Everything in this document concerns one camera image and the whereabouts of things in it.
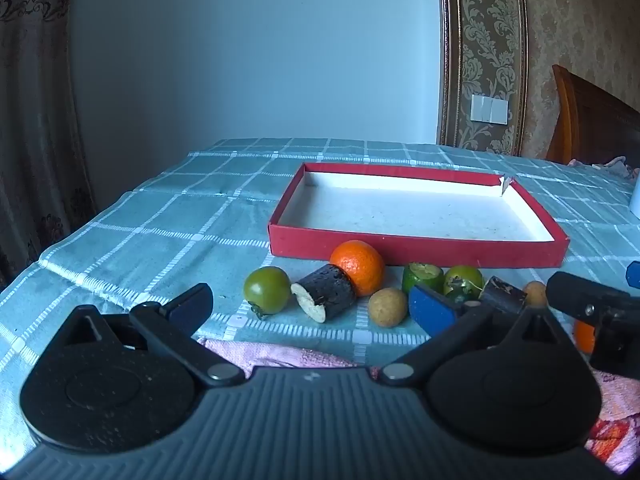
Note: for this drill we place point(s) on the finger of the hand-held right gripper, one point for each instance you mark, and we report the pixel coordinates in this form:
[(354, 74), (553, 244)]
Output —
[(575, 292), (634, 275)]

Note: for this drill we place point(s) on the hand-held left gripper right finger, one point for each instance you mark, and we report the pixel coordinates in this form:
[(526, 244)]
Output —
[(431, 310)]

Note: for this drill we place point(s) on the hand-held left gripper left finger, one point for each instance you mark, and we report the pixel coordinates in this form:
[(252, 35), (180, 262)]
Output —
[(189, 310)]

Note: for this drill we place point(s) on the cut green citrus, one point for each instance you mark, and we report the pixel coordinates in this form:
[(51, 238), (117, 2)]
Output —
[(417, 280)]

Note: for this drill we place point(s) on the small tan longan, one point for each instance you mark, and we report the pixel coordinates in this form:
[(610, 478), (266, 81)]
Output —
[(534, 293)]

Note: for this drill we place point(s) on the green persimmon with dry calyx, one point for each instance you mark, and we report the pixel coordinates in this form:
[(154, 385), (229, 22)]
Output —
[(462, 280)]

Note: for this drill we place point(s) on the large tan longan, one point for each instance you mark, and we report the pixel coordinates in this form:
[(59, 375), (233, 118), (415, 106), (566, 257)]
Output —
[(387, 307)]

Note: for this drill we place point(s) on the small orange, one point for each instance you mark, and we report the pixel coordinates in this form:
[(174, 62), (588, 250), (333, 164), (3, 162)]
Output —
[(584, 337)]

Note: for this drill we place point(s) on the small dark sugarcane piece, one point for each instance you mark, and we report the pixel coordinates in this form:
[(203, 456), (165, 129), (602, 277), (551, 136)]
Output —
[(502, 295)]

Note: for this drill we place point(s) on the smooth green persimmon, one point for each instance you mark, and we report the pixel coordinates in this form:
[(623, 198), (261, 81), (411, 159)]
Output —
[(265, 287)]

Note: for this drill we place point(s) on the large orange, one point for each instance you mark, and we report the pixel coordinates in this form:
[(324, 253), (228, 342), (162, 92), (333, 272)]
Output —
[(357, 265)]

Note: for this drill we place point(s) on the large dark sugarcane piece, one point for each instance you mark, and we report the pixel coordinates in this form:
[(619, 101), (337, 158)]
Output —
[(330, 287)]

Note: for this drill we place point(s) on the red cardboard box tray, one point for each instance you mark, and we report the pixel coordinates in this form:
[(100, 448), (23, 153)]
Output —
[(300, 242)]

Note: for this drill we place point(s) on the white cup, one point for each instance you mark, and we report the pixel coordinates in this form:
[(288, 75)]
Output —
[(635, 195)]

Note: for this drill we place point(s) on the pink crumpled cloth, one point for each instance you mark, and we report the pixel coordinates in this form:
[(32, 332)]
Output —
[(610, 165)]

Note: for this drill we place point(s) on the pink floral towel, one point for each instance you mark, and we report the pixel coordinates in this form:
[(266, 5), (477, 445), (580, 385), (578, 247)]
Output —
[(300, 355)]

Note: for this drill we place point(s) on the brown patterned curtain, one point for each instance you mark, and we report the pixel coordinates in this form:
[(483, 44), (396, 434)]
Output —
[(35, 110)]

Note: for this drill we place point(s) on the white wall light switch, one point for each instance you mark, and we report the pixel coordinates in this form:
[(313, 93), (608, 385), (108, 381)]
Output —
[(490, 109)]

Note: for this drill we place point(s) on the gold wall moulding frame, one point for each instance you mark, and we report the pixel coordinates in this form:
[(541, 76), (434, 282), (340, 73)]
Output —
[(482, 50)]

